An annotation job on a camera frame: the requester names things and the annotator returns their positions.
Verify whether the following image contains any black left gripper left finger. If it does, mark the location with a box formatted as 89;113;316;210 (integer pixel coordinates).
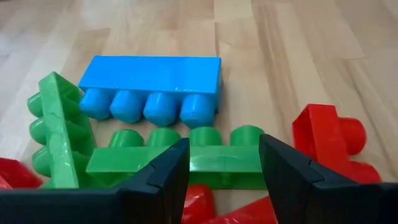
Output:
0;138;190;224

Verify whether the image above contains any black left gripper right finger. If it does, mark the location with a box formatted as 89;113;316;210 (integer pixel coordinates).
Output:
259;133;398;224

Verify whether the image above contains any red two-stud building block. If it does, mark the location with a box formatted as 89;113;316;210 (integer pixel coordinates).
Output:
182;184;277;224
292;103;382;184
0;157;44;190

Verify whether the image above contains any green four-stud building block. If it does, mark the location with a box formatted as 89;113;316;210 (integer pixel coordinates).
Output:
27;71;98;190
85;124;268;190

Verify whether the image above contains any blue four-stud building block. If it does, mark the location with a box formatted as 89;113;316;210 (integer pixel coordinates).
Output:
77;55;222;129

